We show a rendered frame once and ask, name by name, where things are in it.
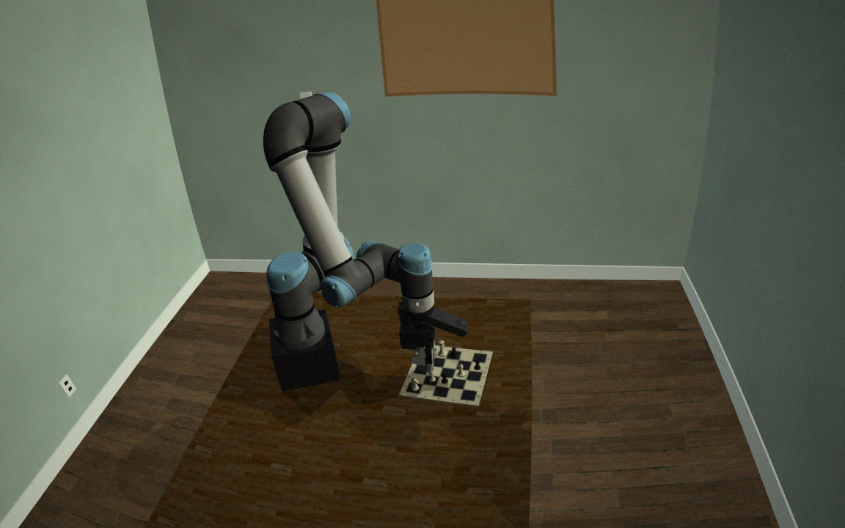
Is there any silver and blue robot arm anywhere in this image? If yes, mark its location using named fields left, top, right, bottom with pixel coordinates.
left=263, top=92, right=434, bottom=349

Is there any black and cream chessboard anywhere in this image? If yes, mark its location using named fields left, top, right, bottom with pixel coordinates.
left=399, top=345, right=493, bottom=407

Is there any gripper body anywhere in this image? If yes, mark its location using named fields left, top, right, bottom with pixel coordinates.
left=398, top=301, right=435, bottom=350

